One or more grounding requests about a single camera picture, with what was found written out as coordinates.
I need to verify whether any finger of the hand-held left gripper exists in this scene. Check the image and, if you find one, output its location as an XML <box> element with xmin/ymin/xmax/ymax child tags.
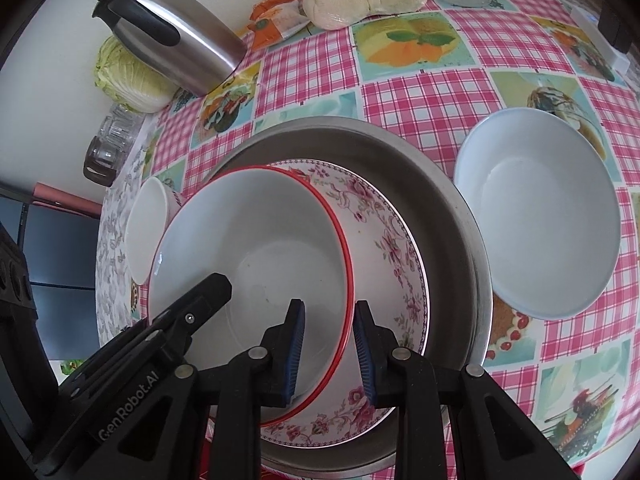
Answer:
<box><xmin>57</xmin><ymin>273</ymin><xmax>233</xmax><ymax>402</ymax></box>

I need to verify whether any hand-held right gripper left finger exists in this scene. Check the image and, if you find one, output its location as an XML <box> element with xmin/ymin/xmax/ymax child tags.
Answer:
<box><xmin>82</xmin><ymin>299</ymin><xmax>307</xmax><ymax>480</ymax></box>

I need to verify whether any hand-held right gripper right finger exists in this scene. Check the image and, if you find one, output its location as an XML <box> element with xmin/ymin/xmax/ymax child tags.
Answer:
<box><xmin>353</xmin><ymin>300</ymin><xmax>578</xmax><ymax>480</ymax></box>

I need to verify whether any strawberry print red-rimmed bowl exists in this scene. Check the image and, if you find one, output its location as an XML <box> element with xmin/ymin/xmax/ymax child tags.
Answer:
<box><xmin>146</xmin><ymin>165</ymin><xmax>357</xmax><ymax>426</ymax></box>

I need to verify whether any small floral white bowl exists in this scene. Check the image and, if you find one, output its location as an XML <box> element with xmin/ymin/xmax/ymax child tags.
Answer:
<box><xmin>124</xmin><ymin>176</ymin><xmax>186</xmax><ymax>283</ymax></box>

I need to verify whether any round pink floral plate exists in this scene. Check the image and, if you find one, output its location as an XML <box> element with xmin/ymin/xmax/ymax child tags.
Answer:
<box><xmin>257</xmin><ymin>159</ymin><xmax>432</xmax><ymax>447</ymax></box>

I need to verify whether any stainless steel basin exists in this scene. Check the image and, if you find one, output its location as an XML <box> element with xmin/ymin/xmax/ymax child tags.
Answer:
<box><xmin>202</xmin><ymin>116</ymin><xmax>496</xmax><ymax>478</ymax></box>

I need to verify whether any plain white bowl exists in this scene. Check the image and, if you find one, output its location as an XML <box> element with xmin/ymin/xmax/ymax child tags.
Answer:
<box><xmin>452</xmin><ymin>107</ymin><xmax>622</xmax><ymax>321</ymax></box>

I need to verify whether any grey floral cloth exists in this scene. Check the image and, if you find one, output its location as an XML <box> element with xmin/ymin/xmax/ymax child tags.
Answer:
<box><xmin>94</xmin><ymin>105</ymin><xmax>166</xmax><ymax>356</ymax></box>

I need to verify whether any blue-grey fridge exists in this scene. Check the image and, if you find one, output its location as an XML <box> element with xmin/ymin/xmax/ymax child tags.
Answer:
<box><xmin>0</xmin><ymin>195</ymin><xmax>101</xmax><ymax>366</ymax></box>

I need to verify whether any pink rolled mat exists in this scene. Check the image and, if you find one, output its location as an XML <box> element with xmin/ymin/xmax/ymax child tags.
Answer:
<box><xmin>32</xmin><ymin>182</ymin><xmax>103</xmax><ymax>218</ymax></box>

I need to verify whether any clear glass tumbler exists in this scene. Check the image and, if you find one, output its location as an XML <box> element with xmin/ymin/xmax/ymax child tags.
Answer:
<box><xmin>112</xmin><ymin>102</ymin><xmax>148</xmax><ymax>127</ymax></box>
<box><xmin>99</xmin><ymin>112</ymin><xmax>138</xmax><ymax>153</ymax></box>

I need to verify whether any napa cabbage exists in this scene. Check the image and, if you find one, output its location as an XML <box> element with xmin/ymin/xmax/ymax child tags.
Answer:
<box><xmin>95</xmin><ymin>36</ymin><xmax>178</xmax><ymax>113</ymax></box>

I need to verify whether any stainless steel thermos jug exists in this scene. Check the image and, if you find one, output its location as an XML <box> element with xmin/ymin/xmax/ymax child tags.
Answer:
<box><xmin>91</xmin><ymin>0</ymin><xmax>248</xmax><ymax>97</ymax></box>

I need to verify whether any orange snack packet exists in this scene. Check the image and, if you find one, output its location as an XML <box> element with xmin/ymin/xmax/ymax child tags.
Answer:
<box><xmin>250</xmin><ymin>0</ymin><xmax>303</xmax><ymax>18</ymax></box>
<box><xmin>248</xmin><ymin>4</ymin><xmax>311</xmax><ymax>51</ymax></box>

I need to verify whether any white power strip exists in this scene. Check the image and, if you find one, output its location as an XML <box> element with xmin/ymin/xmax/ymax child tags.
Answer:
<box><xmin>570</xmin><ymin>5</ymin><xmax>631</xmax><ymax>73</ymax></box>

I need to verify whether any black charger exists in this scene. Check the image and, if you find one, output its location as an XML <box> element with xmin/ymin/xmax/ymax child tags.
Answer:
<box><xmin>597</xmin><ymin>7</ymin><xmax>632</xmax><ymax>53</ymax></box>

